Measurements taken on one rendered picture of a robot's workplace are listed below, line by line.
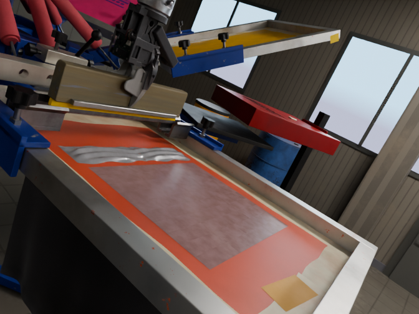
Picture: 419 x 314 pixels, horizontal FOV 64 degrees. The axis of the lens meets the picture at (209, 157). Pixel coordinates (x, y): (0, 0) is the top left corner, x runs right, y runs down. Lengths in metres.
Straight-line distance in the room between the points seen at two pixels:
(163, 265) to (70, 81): 0.43
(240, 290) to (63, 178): 0.29
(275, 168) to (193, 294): 3.17
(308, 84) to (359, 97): 0.61
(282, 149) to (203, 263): 3.02
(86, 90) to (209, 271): 0.43
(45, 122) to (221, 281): 0.43
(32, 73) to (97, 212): 0.54
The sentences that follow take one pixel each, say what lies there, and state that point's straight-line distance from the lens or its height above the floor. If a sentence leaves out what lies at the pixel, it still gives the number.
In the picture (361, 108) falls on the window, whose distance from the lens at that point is 3.96.
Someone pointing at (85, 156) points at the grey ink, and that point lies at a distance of 0.69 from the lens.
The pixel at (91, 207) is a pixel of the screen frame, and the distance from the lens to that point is 0.47.
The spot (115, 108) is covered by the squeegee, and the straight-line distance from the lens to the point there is 0.78.
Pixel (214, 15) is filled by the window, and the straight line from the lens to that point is 5.17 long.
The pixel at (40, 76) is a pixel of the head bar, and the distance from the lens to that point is 0.94.
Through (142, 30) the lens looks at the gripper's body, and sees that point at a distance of 0.77.
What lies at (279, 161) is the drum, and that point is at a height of 0.57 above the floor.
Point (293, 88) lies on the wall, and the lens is 4.26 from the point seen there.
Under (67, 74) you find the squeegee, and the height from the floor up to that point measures 1.09.
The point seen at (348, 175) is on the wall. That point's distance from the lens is 3.95.
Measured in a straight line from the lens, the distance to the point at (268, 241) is 0.68.
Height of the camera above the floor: 1.22
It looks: 15 degrees down
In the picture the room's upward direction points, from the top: 24 degrees clockwise
